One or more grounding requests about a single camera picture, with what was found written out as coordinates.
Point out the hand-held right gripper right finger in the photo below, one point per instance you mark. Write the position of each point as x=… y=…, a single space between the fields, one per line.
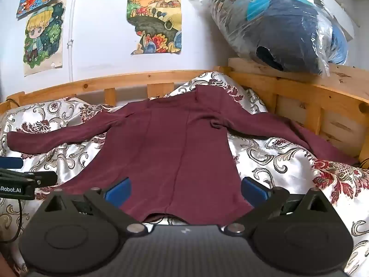
x=254 y=192

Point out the clear plastic bag of clothes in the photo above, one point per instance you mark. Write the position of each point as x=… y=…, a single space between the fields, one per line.
x=288 y=31

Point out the green cartoon figure wall poster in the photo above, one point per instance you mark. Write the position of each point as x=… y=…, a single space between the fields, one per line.
x=43 y=40

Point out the white floral satin blanket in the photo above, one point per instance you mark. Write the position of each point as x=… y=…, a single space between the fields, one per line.
x=276 y=153

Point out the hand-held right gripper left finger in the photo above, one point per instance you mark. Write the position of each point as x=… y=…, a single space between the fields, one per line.
x=118 y=192

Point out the white wall pipe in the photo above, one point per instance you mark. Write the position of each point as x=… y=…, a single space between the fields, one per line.
x=71 y=49

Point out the maroon long-sleeved sweater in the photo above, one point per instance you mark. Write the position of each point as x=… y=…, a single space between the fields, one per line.
x=178 y=150

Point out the wooden bed frame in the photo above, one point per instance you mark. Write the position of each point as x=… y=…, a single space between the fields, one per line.
x=299 y=92

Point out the landscape drawing wall poster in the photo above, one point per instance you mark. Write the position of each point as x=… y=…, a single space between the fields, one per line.
x=155 y=20

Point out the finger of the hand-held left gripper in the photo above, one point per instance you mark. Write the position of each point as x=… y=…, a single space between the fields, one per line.
x=11 y=163
x=43 y=178

